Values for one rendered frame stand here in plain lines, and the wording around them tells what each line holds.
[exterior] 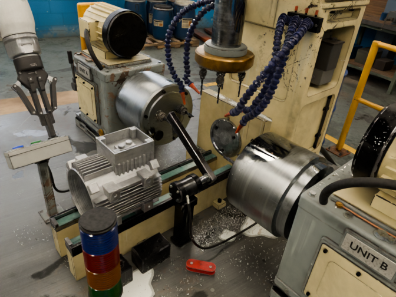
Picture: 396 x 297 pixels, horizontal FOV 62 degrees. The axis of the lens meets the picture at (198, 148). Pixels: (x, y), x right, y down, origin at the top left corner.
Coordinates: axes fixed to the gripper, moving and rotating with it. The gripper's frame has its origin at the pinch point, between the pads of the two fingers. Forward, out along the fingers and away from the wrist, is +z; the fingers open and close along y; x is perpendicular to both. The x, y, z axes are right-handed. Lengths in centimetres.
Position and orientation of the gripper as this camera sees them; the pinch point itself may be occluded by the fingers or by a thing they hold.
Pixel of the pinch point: (48, 125)
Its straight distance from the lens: 110.1
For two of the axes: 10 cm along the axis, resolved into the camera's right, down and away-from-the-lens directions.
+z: 2.4, 9.5, 1.9
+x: -6.3, 0.0, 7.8
